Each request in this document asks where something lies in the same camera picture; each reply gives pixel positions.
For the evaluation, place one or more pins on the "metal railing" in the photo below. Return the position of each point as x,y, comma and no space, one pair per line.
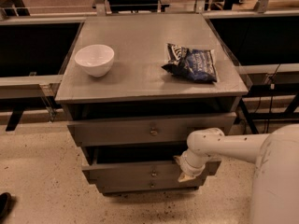
34,53
265,47

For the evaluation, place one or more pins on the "blue chip bag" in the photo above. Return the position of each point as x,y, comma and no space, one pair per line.
196,65

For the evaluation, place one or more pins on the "left metal railing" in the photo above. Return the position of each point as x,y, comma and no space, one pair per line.
34,53

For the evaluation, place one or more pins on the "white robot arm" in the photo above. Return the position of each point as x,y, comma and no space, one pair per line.
275,185

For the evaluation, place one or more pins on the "black shoe at left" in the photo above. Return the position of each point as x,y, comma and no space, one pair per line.
5,199

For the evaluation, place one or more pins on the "grey drawer cabinet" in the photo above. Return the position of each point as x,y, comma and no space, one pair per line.
137,85

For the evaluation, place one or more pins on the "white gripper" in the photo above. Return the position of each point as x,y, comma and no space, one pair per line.
191,169

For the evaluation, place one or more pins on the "grey bottom drawer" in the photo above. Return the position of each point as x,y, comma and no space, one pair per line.
120,186

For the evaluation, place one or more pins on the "white ceramic bowl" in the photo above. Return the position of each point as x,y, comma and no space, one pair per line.
95,60

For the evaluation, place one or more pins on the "grey drawer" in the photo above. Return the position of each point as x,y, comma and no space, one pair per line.
144,130
145,170
120,186

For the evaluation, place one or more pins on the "right metal railing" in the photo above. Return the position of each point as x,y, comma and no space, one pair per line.
265,47

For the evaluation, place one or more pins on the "grey top drawer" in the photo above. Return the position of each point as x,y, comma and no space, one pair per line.
144,130

